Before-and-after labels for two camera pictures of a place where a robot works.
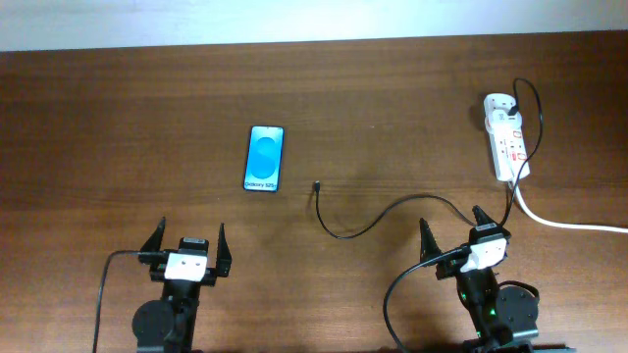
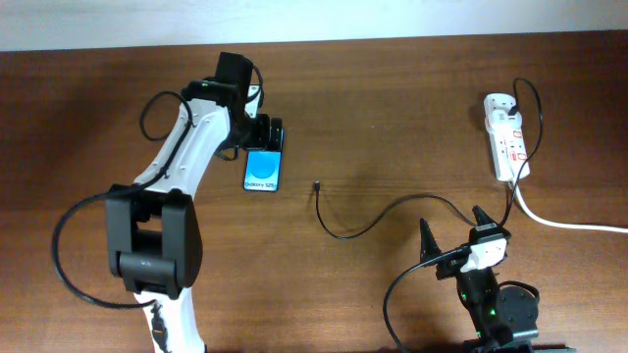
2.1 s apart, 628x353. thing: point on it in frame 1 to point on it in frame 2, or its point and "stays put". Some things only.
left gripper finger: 153,241 to 263,130
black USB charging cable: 441,196 stays put
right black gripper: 450,265 stays put
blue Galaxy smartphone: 264,159 stays put
